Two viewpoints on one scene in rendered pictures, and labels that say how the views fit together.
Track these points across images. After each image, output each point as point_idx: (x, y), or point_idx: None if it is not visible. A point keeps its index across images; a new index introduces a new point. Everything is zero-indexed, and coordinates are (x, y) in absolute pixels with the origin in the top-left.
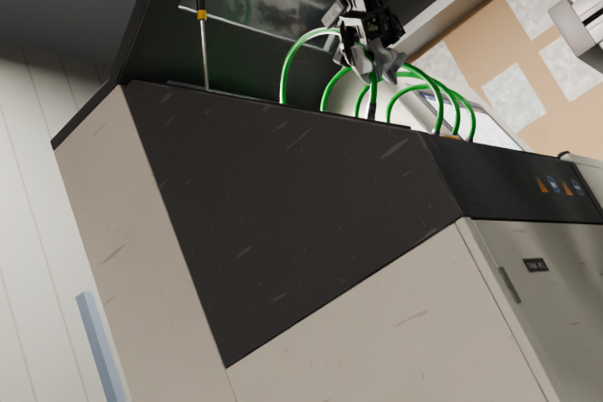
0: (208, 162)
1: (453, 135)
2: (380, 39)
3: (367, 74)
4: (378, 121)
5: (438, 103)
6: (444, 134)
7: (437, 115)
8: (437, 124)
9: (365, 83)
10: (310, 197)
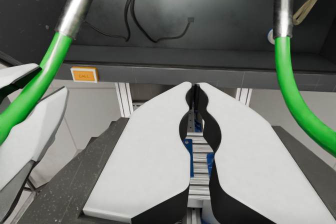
0: None
1: (89, 82)
2: (19, 195)
3: (16, 87)
4: (3, 63)
5: (282, 89)
6: (74, 81)
7: (281, 65)
8: (275, 50)
9: (23, 66)
10: None
